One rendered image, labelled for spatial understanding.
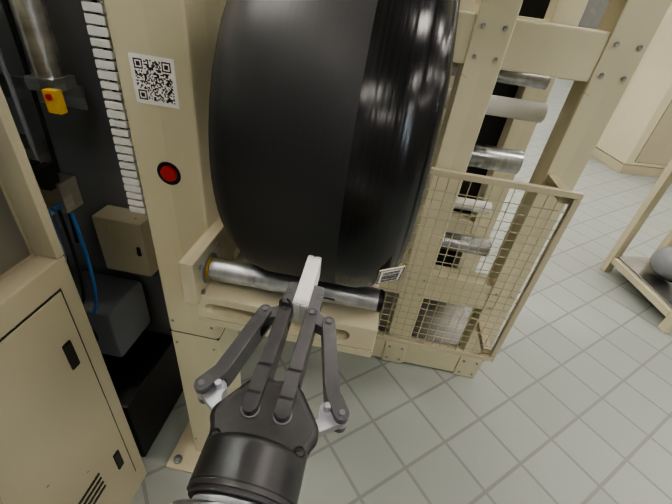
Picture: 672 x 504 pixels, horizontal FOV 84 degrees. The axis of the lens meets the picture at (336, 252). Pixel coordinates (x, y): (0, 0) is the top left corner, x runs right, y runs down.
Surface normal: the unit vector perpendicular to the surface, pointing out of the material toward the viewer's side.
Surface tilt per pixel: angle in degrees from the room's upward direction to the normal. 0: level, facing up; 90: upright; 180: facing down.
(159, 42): 90
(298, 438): 8
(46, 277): 90
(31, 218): 90
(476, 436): 0
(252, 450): 9
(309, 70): 61
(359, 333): 90
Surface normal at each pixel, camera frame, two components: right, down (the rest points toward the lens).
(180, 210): -0.16, 0.56
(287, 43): -0.07, 0.04
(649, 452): 0.11, -0.81
